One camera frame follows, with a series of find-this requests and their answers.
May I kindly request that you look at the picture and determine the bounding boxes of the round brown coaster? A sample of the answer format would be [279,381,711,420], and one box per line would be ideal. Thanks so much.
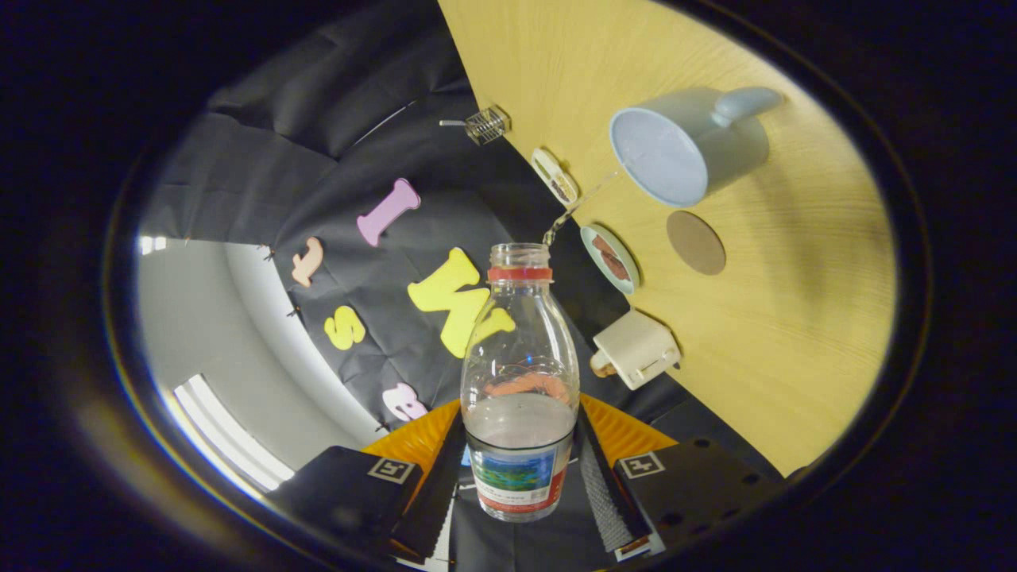
[666,210,727,276]

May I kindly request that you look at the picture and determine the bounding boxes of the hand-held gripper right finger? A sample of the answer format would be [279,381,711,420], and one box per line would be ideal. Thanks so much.
[576,395,783,561]

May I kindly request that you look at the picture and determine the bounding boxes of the pale green round plate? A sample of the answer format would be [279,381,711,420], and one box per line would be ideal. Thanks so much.
[580,224,641,296]

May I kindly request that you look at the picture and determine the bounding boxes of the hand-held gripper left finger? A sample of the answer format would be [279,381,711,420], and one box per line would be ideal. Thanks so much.
[266,400,466,561]

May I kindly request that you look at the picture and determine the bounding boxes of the long ceiling light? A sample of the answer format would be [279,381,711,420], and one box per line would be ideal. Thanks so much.
[173,373,295,492]

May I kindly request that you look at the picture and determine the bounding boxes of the pale blue cup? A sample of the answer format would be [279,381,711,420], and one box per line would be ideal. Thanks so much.
[609,86,783,209]

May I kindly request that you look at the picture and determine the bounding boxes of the wire mesh holder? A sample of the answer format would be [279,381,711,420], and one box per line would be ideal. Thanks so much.
[465,106,512,146]

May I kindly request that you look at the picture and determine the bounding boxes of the small white snack dish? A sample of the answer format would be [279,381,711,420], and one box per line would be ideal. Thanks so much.
[530,148,581,204]

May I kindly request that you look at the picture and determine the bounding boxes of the white toaster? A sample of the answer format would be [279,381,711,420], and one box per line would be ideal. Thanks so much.
[590,309,682,391]

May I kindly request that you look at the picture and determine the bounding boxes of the clear plastic juice bottle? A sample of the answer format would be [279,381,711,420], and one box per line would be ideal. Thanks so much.
[461,242,581,523]

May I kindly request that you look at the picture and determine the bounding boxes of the wooden table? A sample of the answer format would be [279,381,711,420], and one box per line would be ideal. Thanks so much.
[439,0,897,477]

